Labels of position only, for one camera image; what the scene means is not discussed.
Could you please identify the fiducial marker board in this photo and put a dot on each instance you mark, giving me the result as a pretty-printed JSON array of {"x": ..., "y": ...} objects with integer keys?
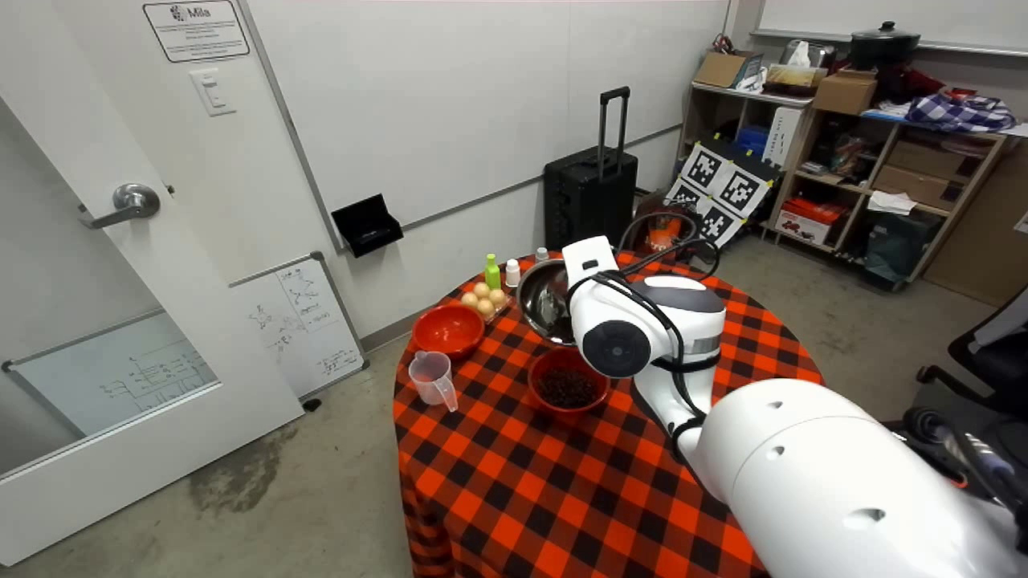
[{"x": 724, "y": 190}]

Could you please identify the light switch plate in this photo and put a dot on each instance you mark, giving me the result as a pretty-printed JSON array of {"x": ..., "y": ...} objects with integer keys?
[{"x": 210, "y": 90}]

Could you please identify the black suitcase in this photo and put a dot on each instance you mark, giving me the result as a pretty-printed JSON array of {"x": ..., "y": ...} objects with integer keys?
[{"x": 588, "y": 194}]

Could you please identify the clear small bottle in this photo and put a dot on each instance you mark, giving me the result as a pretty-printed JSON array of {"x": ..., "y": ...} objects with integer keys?
[{"x": 542, "y": 255}]

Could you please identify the small whiteboard on floor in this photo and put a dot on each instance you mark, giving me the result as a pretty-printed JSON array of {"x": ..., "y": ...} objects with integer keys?
[{"x": 301, "y": 321}]

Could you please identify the silver door handle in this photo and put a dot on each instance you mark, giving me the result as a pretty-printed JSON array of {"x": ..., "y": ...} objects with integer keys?
[{"x": 130, "y": 204}]

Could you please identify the empty red bowl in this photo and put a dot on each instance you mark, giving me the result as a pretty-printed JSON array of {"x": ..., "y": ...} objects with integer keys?
[{"x": 448, "y": 330}]

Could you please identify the white small bottle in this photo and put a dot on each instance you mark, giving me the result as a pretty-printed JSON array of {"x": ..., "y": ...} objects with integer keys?
[{"x": 511, "y": 273}]

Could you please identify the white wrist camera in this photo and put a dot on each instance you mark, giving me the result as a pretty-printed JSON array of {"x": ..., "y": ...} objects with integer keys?
[{"x": 585, "y": 259}]

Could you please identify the red bowl with dark contents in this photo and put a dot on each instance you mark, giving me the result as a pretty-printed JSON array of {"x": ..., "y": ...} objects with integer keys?
[{"x": 563, "y": 384}]

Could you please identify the carton of eggs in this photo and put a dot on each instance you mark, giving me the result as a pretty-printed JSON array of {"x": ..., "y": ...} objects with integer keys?
[{"x": 482, "y": 301}]

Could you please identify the silver metal bowl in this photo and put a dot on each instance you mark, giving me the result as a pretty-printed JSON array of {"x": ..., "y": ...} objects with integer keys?
[{"x": 542, "y": 303}]

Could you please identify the wall sign paper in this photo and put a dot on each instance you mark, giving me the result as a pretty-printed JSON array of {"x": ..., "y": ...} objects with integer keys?
[{"x": 197, "y": 29}]

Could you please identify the black office chair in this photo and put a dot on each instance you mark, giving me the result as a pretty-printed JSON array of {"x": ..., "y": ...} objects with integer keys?
[{"x": 998, "y": 354}]

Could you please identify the red black checkered tablecloth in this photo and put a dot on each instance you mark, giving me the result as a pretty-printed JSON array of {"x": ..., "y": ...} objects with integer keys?
[{"x": 505, "y": 488}]

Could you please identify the clear plastic measuring cup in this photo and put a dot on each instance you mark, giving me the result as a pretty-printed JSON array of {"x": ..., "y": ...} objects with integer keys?
[{"x": 432, "y": 377}]

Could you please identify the black wall box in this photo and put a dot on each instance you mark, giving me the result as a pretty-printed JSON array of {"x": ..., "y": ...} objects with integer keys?
[{"x": 366, "y": 227}]

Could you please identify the green small bottle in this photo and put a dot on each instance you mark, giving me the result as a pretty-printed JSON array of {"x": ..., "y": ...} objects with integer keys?
[{"x": 492, "y": 272}]

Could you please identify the wooden storage shelf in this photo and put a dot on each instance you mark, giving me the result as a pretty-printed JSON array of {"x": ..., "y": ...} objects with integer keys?
[{"x": 874, "y": 160}]

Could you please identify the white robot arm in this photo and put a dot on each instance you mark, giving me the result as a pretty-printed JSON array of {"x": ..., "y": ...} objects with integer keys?
[{"x": 818, "y": 485}]

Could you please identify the white door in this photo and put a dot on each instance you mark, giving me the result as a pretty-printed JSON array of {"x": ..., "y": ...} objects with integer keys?
[{"x": 123, "y": 345}]

